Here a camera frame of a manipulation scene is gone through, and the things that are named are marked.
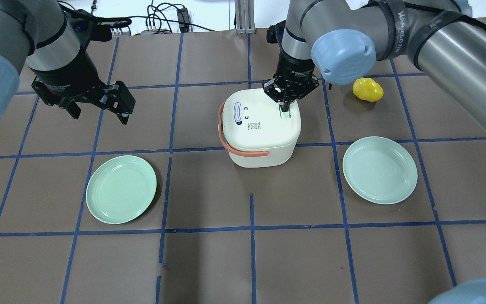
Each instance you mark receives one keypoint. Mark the green plate near left arm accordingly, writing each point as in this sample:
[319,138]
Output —
[121,189]

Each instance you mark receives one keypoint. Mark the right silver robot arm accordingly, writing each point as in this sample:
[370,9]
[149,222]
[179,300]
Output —
[440,38]

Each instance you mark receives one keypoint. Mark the green plate near right arm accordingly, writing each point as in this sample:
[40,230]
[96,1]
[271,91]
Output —
[380,170]

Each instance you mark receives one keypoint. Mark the aluminium frame post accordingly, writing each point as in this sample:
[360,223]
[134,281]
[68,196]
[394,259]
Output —
[244,17]

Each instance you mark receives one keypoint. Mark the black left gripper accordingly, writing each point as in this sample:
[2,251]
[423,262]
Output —
[69,72]

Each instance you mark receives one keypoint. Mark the yellow toy bell pepper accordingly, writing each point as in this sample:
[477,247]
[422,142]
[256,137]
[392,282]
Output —
[367,89]

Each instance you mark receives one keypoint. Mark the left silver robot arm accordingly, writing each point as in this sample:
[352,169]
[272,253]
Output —
[51,40]

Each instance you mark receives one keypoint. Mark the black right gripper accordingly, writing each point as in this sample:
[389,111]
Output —
[295,67]

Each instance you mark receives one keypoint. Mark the black power adapter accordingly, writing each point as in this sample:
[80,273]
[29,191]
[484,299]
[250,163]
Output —
[183,20]

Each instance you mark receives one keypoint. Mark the white rice cooker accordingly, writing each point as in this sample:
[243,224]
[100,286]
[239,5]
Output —
[254,130]

